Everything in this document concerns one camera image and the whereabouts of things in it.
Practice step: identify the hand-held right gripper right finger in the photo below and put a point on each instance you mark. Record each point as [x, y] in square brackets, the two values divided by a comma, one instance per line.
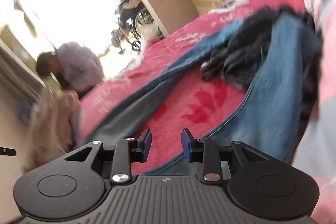
[187, 146]

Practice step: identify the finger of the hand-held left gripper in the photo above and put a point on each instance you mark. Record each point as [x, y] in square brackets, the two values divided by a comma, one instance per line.
[8, 151]

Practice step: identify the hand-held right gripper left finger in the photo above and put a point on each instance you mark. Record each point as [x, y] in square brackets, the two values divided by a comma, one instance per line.
[145, 146]

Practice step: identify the blue denim jeans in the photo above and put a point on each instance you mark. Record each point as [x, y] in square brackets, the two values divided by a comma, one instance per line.
[275, 69]

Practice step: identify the red floral blanket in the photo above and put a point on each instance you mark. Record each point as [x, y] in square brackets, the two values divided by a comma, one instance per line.
[183, 98]

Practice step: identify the beige fleece clothing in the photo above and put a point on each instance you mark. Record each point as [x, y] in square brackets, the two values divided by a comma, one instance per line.
[52, 121]

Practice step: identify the dark plaid garment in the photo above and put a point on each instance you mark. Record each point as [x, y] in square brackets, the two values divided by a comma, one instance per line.
[241, 56]

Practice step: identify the wheelchair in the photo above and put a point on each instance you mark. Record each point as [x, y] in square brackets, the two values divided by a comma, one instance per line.
[128, 16]

